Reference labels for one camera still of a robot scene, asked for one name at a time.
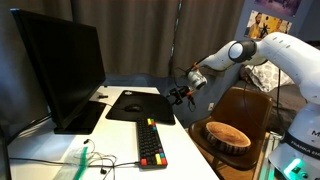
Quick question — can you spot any black keyboard cable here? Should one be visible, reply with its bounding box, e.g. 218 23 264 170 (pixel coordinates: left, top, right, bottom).
8 156 141 168

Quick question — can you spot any purple poster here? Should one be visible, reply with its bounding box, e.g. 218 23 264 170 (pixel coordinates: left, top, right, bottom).
254 0 303 18

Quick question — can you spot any yellow basketball poster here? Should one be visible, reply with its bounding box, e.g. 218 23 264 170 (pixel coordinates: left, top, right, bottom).
244 9 293 42

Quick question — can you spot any round wooden log slice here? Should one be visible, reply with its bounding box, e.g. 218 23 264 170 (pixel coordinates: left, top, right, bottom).
203 121 253 156

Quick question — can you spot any grey bed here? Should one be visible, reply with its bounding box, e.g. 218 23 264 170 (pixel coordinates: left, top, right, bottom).
233 79 309 134

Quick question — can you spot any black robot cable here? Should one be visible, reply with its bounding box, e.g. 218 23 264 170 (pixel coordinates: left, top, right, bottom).
242 64 284 136

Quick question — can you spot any black keyboard with colourful keys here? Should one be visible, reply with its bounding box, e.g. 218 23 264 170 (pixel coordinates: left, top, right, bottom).
135 117 169 170

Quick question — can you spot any black computer monitor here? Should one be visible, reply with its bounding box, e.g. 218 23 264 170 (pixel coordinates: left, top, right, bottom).
9 8 107 130

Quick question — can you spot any clear bag with green strip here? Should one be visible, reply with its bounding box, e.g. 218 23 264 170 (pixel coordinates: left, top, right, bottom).
53 146 91 180

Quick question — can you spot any black mouse mat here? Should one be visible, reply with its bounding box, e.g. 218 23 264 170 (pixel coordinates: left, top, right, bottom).
105 89 177 126

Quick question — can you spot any brown plastic chair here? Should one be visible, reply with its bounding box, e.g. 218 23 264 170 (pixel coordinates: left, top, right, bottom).
187 86 274 180

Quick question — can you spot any black computer mouse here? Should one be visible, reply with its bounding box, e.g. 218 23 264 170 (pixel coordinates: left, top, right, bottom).
124 104 144 114

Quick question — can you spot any white slatted rack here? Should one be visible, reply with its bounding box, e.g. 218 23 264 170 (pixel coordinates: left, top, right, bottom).
267 130 285 158

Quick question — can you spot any black monitor cable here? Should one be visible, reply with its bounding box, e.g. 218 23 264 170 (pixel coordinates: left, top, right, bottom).
6 112 54 145

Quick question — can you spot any black monitor stand base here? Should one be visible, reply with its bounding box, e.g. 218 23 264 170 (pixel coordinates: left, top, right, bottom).
53 100 108 136

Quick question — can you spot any wide brown curtain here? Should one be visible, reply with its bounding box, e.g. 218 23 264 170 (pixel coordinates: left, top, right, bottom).
0 0 183 79

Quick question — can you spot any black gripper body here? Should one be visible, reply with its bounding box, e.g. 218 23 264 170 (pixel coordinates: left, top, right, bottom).
177 85 197 101

